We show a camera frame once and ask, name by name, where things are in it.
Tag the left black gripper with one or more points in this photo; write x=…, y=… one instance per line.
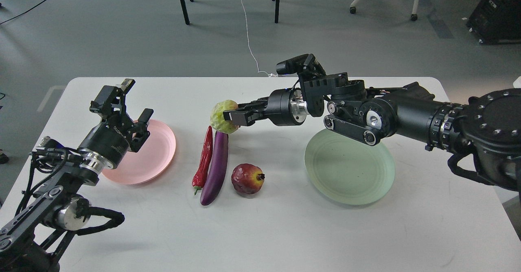
x=116, y=133

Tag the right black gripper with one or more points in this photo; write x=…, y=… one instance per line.
x=283, y=108

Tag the yellow-green guava fruit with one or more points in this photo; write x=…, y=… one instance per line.
x=217, y=120

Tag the purple eggplant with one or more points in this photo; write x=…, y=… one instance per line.
x=218, y=169

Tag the red pomegranate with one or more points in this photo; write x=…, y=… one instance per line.
x=247, y=179

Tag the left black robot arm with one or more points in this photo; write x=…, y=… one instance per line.
x=51, y=211

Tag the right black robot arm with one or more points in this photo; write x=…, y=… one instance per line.
x=483, y=136

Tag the pink plate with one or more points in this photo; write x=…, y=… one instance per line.
x=150, y=161

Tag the red chili pepper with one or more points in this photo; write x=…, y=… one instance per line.
x=200, y=176

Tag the green plate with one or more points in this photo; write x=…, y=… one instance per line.
x=347, y=171

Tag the black equipment case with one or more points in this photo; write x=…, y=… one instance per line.
x=496, y=21

